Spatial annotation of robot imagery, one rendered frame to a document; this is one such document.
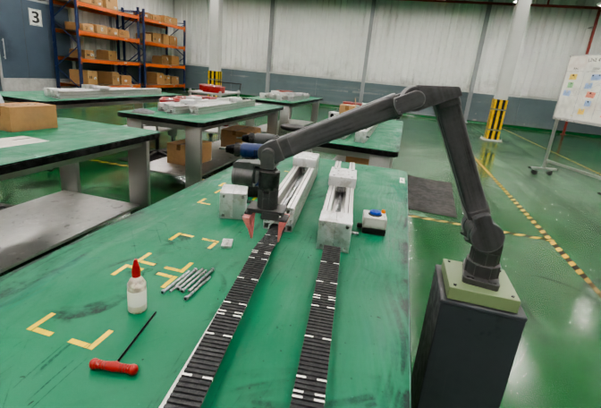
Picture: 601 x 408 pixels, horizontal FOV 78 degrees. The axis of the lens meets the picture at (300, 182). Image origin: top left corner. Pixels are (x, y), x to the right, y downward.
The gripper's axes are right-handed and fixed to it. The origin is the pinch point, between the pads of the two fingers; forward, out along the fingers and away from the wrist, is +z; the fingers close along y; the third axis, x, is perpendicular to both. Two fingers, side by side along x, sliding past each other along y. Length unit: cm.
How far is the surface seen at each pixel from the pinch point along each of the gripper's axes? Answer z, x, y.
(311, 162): -6, -75, -5
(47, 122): 1, -129, 177
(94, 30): -114, -1071, 807
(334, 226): -2.4, -8.3, -19.0
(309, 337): 2.2, 35.9, -17.0
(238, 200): -1.3, -22.2, 14.6
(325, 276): 2.1, 12.9, -18.5
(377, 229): 3.5, -25.3, -33.9
